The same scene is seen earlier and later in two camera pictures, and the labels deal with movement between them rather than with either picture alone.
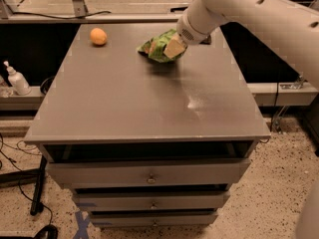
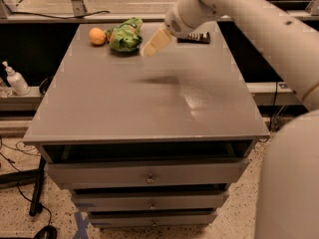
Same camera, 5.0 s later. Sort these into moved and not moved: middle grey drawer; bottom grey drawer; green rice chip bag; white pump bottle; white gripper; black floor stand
Moved: green rice chip bag; white gripper
Not moved: bottom grey drawer; black floor stand; middle grey drawer; white pump bottle
